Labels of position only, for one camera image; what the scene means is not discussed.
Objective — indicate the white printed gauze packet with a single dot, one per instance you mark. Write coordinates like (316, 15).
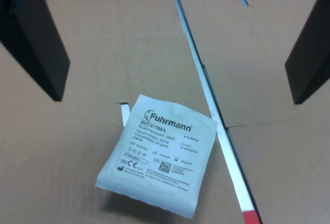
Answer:
(154, 157)

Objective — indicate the brown cardboard sheet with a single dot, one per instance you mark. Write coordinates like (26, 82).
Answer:
(103, 53)
(257, 53)

